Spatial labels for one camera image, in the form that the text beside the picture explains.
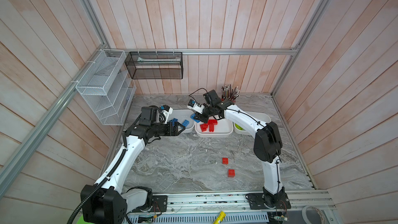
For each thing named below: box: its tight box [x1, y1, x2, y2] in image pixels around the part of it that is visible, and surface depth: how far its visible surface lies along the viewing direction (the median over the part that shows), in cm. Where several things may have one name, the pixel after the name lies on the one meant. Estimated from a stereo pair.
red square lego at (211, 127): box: [208, 123, 215, 133], surface depth 100 cm
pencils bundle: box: [220, 84, 240, 101], surface depth 106 cm
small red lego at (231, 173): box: [227, 169, 236, 178], surface depth 82 cm
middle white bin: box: [194, 117, 234, 138], surface depth 100 cm
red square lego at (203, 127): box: [200, 123, 209, 133], surface depth 100 cm
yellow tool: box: [212, 211, 227, 224], surface depth 70 cm
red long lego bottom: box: [207, 119, 218, 125], surface depth 103 cm
